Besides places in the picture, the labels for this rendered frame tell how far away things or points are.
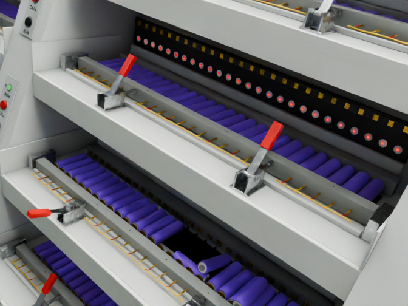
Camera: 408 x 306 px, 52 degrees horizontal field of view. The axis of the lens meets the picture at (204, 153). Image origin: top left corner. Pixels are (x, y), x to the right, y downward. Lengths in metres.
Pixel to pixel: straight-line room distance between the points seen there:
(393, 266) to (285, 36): 0.27
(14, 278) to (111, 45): 0.49
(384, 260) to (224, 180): 0.20
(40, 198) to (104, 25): 0.34
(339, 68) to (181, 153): 0.23
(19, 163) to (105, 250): 0.27
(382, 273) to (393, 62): 0.20
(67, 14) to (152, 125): 0.28
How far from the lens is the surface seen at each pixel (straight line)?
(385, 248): 0.44
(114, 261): 0.65
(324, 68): 0.48
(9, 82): 0.84
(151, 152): 0.57
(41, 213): 0.68
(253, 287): 0.61
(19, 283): 0.89
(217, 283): 0.62
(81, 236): 0.69
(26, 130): 0.83
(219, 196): 0.51
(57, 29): 0.79
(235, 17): 0.53
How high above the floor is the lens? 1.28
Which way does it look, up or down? 12 degrees down
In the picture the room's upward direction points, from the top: 23 degrees clockwise
